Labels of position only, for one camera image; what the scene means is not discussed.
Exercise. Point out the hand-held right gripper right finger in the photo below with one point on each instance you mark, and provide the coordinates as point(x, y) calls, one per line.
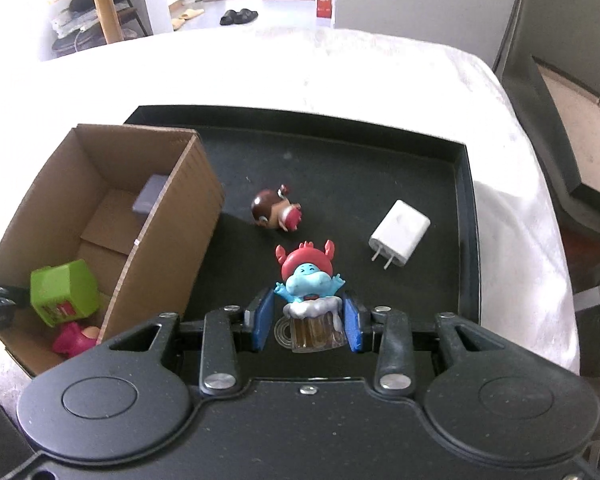
point(353, 324)

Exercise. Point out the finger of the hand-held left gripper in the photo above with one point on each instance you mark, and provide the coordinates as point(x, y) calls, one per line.
point(5, 295)

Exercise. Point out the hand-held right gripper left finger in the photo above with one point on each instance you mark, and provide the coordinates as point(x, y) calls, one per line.
point(264, 317)

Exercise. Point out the blue figurine red hat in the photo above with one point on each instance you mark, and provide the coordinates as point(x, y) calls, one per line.
point(305, 280)

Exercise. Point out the green cube toy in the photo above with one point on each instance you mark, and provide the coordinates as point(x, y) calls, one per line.
point(62, 285)

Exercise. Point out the pink figurine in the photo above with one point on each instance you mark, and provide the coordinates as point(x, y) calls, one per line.
point(70, 342)

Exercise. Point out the brown cardboard box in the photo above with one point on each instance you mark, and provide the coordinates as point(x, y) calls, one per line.
point(180, 220)

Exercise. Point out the black tray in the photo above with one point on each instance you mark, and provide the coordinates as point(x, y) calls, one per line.
point(340, 185)

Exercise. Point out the grey cube toy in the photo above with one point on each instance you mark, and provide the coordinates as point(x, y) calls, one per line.
point(147, 197)

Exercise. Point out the brown haired figurine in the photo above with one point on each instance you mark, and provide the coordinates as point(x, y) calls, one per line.
point(267, 205)

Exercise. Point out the pile of folded textiles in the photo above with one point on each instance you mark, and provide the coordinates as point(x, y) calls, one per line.
point(75, 25)

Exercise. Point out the black slipper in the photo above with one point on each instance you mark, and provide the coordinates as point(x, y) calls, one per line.
point(247, 15)
point(228, 18)

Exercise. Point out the round yellow table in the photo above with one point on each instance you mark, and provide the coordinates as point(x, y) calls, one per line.
point(105, 10)

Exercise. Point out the beige slipper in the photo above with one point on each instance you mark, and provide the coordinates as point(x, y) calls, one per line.
point(192, 13)
point(178, 23)

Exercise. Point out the grey leaning board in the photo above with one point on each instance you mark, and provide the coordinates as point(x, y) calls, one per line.
point(555, 20)

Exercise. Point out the white wall charger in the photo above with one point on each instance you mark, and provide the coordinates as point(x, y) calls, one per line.
point(400, 232)

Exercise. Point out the brown panel black frame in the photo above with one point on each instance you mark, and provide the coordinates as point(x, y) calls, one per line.
point(590, 150)

